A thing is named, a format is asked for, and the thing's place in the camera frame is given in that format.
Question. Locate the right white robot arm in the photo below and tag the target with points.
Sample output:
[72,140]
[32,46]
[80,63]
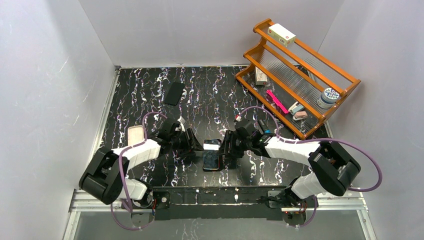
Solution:
[333,168]

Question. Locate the white box on shelf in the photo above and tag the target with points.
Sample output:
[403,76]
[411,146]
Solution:
[281,34]

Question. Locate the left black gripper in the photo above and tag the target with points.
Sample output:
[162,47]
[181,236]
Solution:
[191,142]

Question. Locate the pink comb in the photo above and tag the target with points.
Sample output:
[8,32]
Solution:
[276,101]

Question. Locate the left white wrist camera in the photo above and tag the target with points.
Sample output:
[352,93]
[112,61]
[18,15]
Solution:
[181,121]

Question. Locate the blue capped black marker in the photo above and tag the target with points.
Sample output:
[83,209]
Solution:
[264,128]

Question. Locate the flat black phone case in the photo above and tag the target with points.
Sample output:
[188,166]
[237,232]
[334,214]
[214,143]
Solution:
[174,93]

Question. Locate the orange wooden shelf rack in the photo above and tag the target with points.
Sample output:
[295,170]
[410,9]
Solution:
[295,73]

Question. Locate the black phone case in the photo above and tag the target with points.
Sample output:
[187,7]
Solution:
[212,155]
[174,93]

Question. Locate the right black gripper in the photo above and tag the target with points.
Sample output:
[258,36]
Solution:
[228,145]

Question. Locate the small white red box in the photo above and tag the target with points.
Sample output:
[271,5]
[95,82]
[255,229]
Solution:
[261,78]

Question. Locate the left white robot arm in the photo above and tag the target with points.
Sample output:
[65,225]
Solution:
[105,177]

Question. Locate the beige phone case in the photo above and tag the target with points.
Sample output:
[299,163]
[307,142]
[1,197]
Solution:
[135,135]

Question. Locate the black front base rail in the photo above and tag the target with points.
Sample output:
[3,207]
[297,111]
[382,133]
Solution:
[225,202]

